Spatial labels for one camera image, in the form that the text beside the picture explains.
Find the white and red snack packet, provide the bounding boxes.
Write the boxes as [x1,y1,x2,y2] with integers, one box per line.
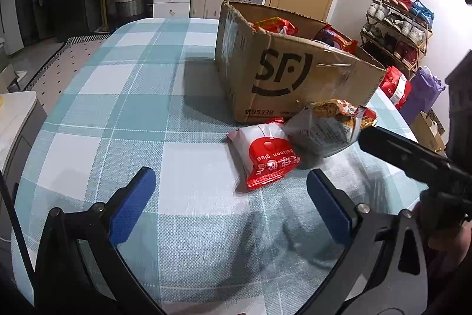
[226,117,302,192]

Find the red blue-print snack packet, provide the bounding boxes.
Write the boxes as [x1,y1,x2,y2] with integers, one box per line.
[313,25,358,54]

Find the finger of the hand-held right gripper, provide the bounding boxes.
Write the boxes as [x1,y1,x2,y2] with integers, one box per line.
[359,126,452,187]

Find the wooden shoe rack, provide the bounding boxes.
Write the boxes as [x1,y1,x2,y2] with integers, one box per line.
[359,0,435,80]

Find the person's right hand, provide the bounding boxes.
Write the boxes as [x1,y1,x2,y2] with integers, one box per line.
[413,204,472,264]

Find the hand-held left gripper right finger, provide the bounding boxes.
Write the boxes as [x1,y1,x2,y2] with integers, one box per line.
[307,169,428,301]

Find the brown cardboard box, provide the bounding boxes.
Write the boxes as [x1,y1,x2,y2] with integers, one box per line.
[214,0,387,124]

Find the white side counter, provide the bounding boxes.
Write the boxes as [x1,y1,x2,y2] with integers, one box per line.
[0,91,49,169]

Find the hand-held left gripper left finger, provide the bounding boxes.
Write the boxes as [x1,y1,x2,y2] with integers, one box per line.
[35,167,157,301]

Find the red shopping bag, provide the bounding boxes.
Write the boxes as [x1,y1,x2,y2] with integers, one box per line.
[380,66,412,111]

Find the small cardboard box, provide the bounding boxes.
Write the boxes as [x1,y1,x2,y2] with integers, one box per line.
[410,110,448,152]

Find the orange noodle snack packet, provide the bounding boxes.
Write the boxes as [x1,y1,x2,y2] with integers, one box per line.
[284,99,378,158]
[253,17,299,37]

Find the black cable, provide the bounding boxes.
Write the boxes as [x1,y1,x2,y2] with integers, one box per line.
[0,171,38,266]

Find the shoe rack with shoes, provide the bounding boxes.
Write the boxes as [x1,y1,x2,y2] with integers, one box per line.
[362,0,435,69]

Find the dotted floor rug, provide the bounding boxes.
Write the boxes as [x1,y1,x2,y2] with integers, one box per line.
[26,35,112,105]

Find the purple bag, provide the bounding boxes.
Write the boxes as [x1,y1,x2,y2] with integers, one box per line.
[400,66,445,128]

